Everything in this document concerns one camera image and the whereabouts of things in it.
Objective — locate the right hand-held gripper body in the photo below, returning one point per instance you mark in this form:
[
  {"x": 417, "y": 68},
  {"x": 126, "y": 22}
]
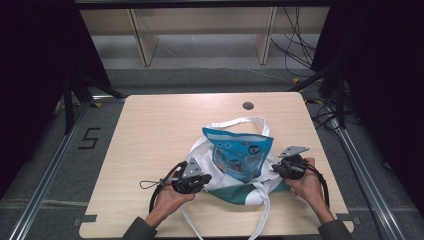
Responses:
[{"x": 293, "y": 165}]

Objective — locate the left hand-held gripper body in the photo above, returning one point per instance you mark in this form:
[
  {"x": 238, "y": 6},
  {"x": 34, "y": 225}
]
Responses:
[{"x": 191, "y": 178}]

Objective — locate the blue snack packet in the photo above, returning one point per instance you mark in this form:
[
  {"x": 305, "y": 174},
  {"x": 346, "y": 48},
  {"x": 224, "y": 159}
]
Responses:
[{"x": 240, "y": 153}]

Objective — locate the white tote bag coloured blobs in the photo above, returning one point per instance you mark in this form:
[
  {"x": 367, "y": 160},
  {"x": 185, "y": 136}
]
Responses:
[{"x": 246, "y": 195}]

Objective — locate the person's right hand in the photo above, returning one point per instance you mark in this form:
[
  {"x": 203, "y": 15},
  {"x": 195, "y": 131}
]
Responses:
[{"x": 308, "y": 190}]

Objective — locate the person's left hand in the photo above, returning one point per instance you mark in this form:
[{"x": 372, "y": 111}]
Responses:
[{"x": 170, "y": 203}]

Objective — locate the round grey table grommet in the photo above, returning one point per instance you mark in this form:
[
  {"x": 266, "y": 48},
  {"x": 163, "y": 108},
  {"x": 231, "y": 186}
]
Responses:
[{"x": 248, "y": 106}]

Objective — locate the black metal stand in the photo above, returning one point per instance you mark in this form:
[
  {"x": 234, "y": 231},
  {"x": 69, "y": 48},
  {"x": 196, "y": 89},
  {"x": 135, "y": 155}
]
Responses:
[
  {"x": 339, "y": 100},
  {"x": 70, "y": 106}
]

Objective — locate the black curtain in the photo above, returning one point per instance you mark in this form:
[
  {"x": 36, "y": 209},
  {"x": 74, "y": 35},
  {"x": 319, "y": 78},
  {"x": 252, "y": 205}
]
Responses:
[
  {"x": 36, "y": 83},
  {"x": 383, "y": 83}
]

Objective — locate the light wooden shelf unit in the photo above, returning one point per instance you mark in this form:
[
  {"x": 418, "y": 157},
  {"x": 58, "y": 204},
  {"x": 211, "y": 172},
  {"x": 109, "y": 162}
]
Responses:
[{"x": 146, "y": 40}]

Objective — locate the aluminium floor rail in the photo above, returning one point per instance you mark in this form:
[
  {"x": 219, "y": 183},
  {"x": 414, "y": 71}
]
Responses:
[
  {"x": 363, "y": 173},
  {"x": 50, "y": 173}
]

